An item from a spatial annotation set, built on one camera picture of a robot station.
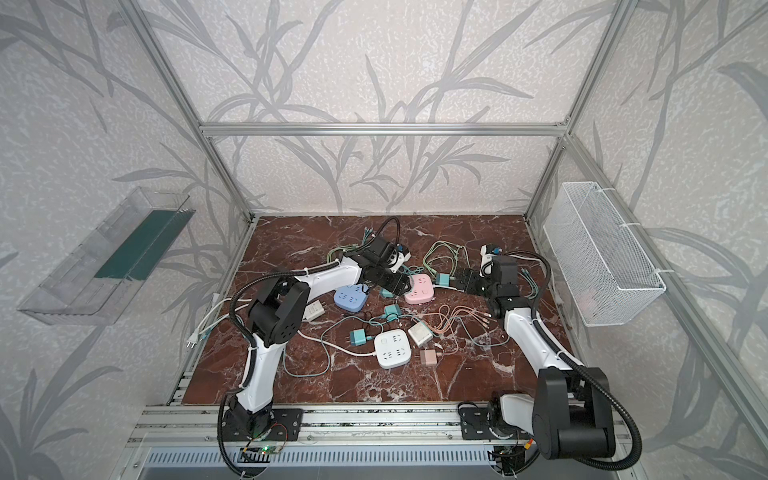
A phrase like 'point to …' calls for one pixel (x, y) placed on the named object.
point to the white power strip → (393, 349)
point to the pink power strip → (421, 290)
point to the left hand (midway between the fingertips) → (407, 275)
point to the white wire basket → (604, 265)
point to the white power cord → (195, 337)
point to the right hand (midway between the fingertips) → (470, 264)
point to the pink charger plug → (428, 357)
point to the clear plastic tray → (96, 284)
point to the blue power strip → (352, 297)
